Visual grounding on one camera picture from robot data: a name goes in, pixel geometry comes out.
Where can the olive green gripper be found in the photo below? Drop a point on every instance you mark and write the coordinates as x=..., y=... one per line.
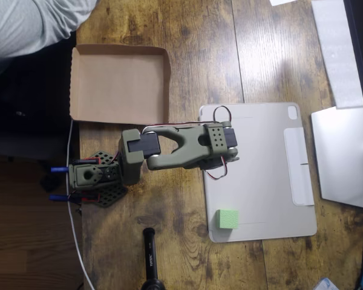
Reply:
x=211, y=164

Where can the green foam cube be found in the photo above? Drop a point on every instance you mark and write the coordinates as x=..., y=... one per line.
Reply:
x=227, y=219

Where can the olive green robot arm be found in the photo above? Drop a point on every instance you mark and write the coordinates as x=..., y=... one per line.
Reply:
x=175, y=148

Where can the brown cardboard tray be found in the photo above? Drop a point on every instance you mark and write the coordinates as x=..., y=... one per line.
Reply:
x=118, y=87

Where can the tablet in beige cover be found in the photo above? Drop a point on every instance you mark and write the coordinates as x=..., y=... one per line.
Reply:
x=260, y=181

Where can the silver monitor stand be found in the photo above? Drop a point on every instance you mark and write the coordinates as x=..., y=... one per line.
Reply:
x=342, y=157

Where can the white foam sheet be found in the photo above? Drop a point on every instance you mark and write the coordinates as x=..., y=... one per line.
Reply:
x=335, y=54

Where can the white paper sheet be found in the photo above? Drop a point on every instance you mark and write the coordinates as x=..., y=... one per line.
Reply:
x=284, y=2

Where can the light blue packet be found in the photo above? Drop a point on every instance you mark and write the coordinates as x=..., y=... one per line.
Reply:
x=326, y=284

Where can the black chair caster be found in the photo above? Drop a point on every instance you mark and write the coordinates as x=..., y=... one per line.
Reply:
x=50, y=182

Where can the person in grey shirt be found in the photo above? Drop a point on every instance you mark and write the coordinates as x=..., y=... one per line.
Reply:
x=21, y=24

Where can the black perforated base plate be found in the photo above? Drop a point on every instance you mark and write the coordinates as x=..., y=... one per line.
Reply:
x=110, y=196

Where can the black camera stand pole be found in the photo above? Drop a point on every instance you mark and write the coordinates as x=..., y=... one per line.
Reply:
x=150, y=256

